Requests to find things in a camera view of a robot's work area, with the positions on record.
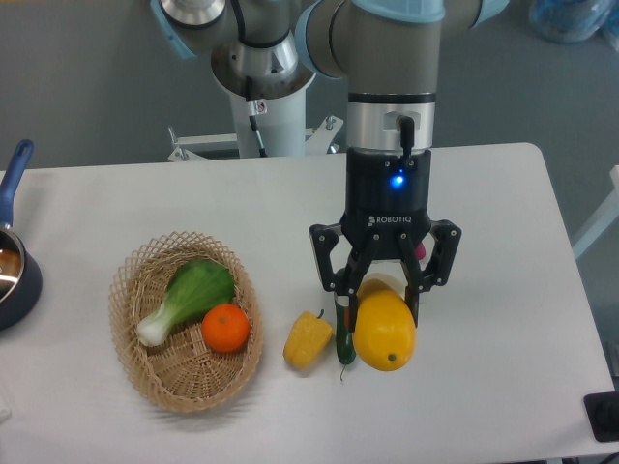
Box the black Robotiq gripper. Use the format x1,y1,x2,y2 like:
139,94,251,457
308,144,463,334

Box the yellow mango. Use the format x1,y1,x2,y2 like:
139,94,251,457
352,278,416,371

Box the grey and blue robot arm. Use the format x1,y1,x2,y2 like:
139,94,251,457
151,1,505,331

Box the pink red object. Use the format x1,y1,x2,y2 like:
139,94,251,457
415,242,427,261

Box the beige potato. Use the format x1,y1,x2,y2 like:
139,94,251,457
365,273,406,299

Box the dark green cucumber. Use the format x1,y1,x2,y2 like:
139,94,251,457
334,292,356,379

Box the yellow bell pepper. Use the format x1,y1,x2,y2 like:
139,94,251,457
282,309,335,371

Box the orange fruit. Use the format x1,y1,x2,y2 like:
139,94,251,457
200,304,251,353

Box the green bok choy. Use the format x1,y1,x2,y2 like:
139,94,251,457
136,259,234,347

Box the woven wicker basket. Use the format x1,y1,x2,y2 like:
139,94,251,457
109,231,263,413

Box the black device at edge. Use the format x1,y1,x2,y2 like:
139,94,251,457
583,391,618,443

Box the blue plastic bag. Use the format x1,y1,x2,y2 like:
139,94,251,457
528,1,618,52

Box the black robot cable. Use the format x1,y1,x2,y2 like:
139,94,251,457
243,75,269,159

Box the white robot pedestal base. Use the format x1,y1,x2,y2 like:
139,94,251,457
168,34,343,162

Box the white frame at right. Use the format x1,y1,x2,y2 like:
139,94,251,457
572,165,618,260

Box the blue saucepan with handle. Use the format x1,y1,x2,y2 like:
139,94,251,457
1,139,43,331

